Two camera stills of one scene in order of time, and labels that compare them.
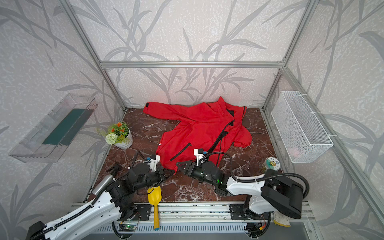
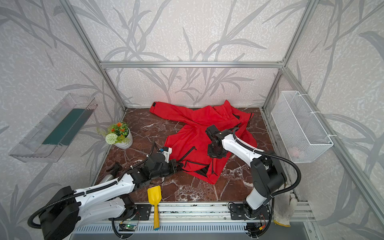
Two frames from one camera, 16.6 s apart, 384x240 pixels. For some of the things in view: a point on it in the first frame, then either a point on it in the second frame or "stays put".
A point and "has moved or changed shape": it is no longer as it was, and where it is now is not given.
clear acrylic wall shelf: [52, 137] stays put
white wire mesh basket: [303, 138] stays put
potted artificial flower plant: [119, 134] stays put
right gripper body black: [189, 169] -> [216, 151]
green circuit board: [129, 227] stays put
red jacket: [211, 127] has moved or changed shape
